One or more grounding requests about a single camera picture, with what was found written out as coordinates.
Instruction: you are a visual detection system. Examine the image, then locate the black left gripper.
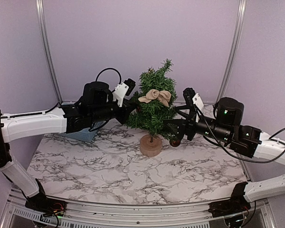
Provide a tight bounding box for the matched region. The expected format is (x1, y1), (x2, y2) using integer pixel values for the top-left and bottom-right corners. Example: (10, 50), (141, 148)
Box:
(90, 95), (137, 125)

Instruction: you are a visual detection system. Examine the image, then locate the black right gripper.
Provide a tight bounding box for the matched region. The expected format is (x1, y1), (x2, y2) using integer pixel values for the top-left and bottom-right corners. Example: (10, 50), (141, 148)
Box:
(163, 104), (232, 143)

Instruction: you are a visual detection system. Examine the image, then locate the small green christmas tree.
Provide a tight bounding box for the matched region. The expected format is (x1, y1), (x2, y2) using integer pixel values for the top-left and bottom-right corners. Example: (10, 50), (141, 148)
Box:
(125, 59), (177, 157)

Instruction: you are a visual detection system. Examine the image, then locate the dark red bauble ornament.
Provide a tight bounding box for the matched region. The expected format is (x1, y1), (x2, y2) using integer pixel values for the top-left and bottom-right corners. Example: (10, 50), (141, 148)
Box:
(169, 140), (181, 147)

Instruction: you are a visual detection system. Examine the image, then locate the beige burlap bow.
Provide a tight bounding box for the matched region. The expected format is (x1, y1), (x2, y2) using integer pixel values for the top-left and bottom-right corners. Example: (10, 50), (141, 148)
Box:
(138, 89), (171, 107)

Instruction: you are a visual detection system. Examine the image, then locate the gold berry sprig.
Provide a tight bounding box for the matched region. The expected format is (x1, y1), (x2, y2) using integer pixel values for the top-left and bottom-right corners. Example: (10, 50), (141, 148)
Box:
(148, 68), (155, 74)

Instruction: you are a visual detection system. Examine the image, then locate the light blue perforated plastic basket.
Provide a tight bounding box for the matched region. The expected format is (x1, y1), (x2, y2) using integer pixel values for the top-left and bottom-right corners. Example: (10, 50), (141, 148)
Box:
(58, 128), (98, 143)

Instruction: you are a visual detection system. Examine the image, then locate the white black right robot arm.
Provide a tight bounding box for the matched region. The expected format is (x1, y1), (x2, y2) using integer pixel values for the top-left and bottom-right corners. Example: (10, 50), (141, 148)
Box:
(164, 95), (285, 218)

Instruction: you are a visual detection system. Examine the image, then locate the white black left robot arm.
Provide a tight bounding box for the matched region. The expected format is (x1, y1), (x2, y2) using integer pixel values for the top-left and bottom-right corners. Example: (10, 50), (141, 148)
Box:
(0, 70), (97, 214)

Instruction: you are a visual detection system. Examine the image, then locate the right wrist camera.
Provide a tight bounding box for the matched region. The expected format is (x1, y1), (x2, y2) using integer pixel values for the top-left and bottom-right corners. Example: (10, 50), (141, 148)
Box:
(183, 87), (204, 113)

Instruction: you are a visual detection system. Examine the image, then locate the right aluminium corner post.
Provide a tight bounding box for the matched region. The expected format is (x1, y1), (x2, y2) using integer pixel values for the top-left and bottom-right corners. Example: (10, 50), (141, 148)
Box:
(215, 0), (247, 102)

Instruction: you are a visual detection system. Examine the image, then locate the aluminium corner post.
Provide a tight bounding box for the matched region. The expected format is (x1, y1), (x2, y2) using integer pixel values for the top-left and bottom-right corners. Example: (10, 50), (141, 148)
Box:
(215, 0), (247, 102)
(36, 0), (63, 104)

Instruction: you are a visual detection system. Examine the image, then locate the left aluminium corner post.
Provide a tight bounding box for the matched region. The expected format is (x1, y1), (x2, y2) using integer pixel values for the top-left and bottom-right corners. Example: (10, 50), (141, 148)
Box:
(36, 0), (63, 104)

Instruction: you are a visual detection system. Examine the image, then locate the aluminium front rail frame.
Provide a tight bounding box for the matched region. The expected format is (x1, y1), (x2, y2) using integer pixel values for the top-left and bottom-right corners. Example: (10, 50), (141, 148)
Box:
(0, 188), (276, 228)

